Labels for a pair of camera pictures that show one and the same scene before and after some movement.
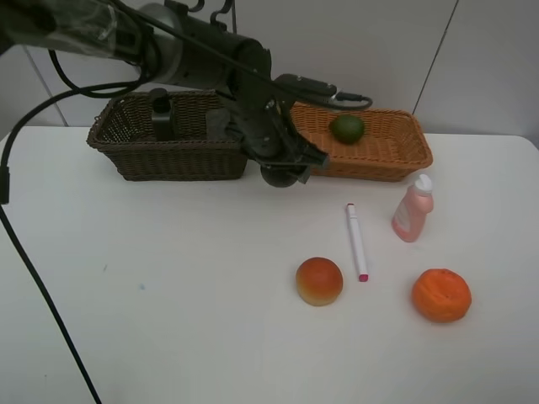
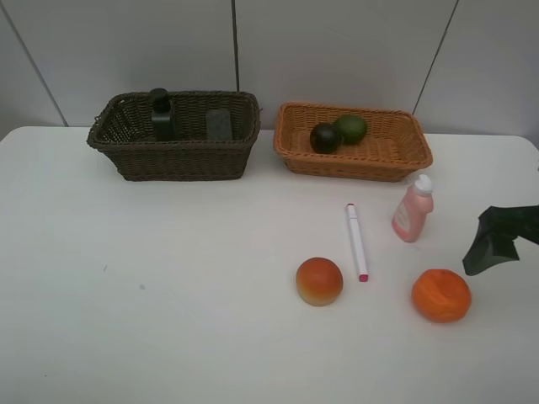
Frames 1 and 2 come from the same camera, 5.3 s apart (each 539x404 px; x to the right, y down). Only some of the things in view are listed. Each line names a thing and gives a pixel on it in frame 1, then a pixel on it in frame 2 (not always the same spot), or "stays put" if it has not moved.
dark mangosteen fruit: [280, 176] to [326, 138]
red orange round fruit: [319, 280] stays put
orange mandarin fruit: [441, 295] stays put
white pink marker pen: [363, 274] stays put
